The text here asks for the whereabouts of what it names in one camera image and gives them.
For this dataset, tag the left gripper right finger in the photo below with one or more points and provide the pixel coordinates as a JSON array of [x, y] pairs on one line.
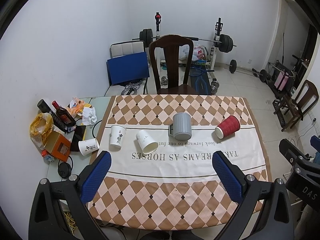
[[275, 220]]

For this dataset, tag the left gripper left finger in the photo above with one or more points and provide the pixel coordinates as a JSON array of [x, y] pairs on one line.
[[47, 220]]

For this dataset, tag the red ripple paper cup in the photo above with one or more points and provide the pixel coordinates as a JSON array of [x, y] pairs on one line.
[[228, 127]]

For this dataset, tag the white paper cup off cloth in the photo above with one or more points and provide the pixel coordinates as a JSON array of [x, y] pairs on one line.
[[88, 146]]

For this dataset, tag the white paper cup upright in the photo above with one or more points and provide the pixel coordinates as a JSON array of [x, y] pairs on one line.
[[117, 136]]

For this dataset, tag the white paper cup lying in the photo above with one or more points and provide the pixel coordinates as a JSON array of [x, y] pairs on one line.
[[146, 142]]

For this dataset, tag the wooden chair at right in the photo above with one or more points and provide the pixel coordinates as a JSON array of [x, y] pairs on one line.
[[290, 111]]

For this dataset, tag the orange cardboard box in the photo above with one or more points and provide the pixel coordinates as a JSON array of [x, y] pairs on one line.
[[58, 146]]

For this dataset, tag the black wallet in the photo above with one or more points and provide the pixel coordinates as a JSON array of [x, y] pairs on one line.
[[78, 135]]

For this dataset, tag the yellow plastic bag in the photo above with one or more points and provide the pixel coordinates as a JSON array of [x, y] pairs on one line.
[[40, 129]]

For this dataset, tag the pink exercise machine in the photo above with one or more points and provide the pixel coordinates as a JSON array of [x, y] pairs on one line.
[[281, 79]]

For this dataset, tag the dark liquor bottle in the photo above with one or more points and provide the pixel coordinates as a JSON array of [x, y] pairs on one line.
[[64, 115]]

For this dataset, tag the small barbell on floor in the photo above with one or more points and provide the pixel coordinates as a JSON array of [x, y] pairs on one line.
[[233, 67]]

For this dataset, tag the crumpled white tissue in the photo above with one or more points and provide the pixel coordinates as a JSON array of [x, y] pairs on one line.
[[89, 116]]

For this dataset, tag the orange snack wrappers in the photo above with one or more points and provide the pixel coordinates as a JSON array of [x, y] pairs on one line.
[[76, 107]]

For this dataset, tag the black bottle box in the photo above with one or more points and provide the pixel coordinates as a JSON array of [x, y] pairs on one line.
[[44, 108]]

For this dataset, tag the checkered tablecloth with text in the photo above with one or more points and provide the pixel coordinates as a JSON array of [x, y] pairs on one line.
[[175, 187]]

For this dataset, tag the metal dumbbell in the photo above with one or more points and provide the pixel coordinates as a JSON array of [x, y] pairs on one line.
[[214, 86]]

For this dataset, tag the grey ribbed mug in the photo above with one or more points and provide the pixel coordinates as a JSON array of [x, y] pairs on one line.
[[180, 129]]

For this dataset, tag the barbell with black plates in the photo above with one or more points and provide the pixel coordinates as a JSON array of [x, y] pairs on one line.
[[225, 43]]

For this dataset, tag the white weight bench rack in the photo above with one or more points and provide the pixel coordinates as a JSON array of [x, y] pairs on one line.
[[213, 51]]

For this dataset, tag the white plastic bag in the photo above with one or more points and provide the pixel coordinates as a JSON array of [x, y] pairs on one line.
[[184, 53]]

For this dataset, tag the white padded chair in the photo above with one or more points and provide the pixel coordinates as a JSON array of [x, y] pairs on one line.
[[126, 48]]

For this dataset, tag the dark wooden chair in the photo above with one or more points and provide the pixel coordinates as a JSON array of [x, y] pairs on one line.
[[171, 45]]

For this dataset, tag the black round cable reel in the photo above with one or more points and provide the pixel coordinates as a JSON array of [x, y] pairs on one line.
[[64, 168]]

